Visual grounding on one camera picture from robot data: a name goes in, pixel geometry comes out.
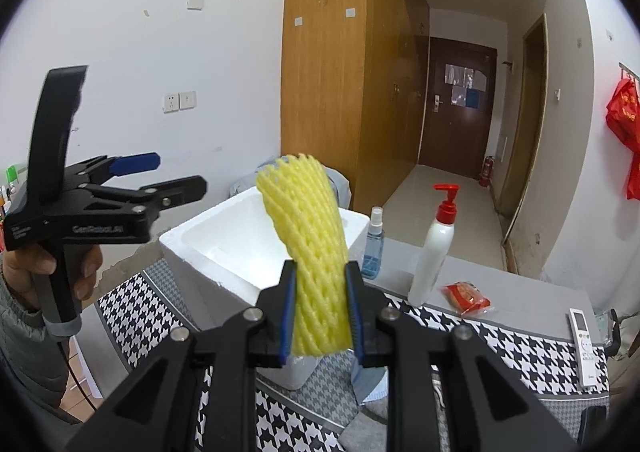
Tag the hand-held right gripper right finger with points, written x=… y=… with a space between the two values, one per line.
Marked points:
x=353 y=317

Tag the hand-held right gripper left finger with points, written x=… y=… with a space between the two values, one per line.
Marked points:
x=287 y=317

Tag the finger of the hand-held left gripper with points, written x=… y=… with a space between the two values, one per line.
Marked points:
x=175 y=189
x=135 y=163

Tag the blue face mask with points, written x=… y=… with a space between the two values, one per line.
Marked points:
x=372 y=384

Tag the white foam box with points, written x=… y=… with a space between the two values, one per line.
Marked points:
x=220 y=247

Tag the yellow foam fruit net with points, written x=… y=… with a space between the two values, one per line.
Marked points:
x=310 y=232

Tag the person's left forearm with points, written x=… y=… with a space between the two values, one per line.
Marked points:
x=25 y=357

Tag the person's left hand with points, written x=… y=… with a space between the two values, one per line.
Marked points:
x=20 y=277

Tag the blue spray bottle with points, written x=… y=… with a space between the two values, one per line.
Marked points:
x=371 y=257

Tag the white pump bottle red cap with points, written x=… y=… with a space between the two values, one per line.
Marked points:
x=432 y=257

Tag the red snack packet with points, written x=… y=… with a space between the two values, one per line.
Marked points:
x=465 y=297

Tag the houndstooth patterned blanket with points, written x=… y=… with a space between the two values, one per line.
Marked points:
x=500 y=357

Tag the wooden wardrobe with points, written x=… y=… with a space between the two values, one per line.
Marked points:
x=325 y=82

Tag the red fire extinguisher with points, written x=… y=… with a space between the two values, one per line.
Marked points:
x=486 y=174

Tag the dark brown door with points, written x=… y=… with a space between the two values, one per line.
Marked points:
x=440 y=142

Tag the white remote control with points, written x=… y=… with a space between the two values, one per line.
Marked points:
x=582 y=347

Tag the blue paper notice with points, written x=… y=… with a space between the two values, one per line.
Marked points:
x=473 y=98

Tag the dark object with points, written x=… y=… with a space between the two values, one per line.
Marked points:
x=612 y=327

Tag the grey paper notice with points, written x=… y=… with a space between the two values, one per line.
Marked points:
x=460 y=74

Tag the red plastic bag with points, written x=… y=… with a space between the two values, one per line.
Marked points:
x=625 y=117

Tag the white wall socket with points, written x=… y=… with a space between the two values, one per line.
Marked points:
x=170 y=102

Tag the blank white wall plate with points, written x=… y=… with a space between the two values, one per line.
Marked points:
x=195 y=1

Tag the wooden doorway frame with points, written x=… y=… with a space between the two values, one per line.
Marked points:
x=515 y=192

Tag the metal coat hook rail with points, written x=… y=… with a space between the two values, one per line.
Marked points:
x=629 y=72

